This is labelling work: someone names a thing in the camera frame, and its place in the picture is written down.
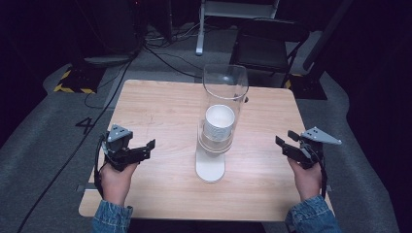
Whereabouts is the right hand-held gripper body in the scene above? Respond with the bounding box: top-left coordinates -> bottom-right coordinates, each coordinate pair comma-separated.
298,126 -> 343,170

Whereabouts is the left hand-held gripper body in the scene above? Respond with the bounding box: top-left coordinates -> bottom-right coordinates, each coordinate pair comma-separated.
102,123 -> 144,173

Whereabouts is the person's left hand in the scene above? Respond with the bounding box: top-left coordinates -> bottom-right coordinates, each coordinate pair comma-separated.
98,161 -> 139,207

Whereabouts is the person's right hand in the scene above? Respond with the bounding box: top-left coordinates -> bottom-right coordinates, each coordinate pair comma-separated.
287,157 -> 324,202

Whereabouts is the clear tube cup dispenser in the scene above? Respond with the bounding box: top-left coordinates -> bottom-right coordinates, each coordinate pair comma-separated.
194,63 -> 250,184

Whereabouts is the stack of white paper cups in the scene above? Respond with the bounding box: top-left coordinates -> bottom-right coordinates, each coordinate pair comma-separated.
202,104 -> 236,143

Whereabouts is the grey flat stand base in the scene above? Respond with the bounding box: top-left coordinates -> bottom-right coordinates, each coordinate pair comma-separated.
83,53 -> 134,68

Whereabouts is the black folding chair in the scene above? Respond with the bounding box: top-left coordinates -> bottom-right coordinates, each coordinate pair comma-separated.
228,18 -> 310,89

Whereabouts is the dark slanted metal stand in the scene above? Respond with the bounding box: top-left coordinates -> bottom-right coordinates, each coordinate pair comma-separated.
302,0 -> 355,72

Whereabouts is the black computer tower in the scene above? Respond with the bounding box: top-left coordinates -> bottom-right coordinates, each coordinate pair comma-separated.
95,0 -> 146,55

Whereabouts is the left hand-held gripper cable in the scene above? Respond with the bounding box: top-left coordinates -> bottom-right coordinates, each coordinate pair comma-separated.
93,134 -> 110,199

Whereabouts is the hand-held gripper cable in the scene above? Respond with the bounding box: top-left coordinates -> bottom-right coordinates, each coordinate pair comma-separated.
318,151 -> 328,199
93,134 -> 110,199

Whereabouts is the right hand-held gripper cable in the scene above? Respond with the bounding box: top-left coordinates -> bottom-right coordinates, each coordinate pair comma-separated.
318,151 -> 328,199

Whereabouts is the long black floor cable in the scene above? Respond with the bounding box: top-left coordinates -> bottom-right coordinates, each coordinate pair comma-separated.
16,48 -> 202,233

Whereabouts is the yellow black striped base plate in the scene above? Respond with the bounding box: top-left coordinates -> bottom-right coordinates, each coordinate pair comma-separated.
52,65 -> 106,95
284,73 -> 328,101

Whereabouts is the white desk frame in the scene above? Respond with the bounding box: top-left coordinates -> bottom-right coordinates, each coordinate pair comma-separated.
194,0 -> 281,56

